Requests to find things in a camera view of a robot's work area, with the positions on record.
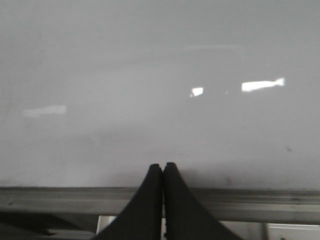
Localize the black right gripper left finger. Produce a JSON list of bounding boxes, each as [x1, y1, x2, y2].
[[93, 164, 163, 240]]

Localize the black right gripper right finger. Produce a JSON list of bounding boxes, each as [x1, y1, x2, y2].
[[163, 162, 241, 240]]

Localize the aluminium whiteboard tray rail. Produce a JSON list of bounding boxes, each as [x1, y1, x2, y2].
[[0, 187, 320, 225]]

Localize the white whiteboard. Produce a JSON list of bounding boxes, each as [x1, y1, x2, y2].
[[0, 0, 320, 190]]

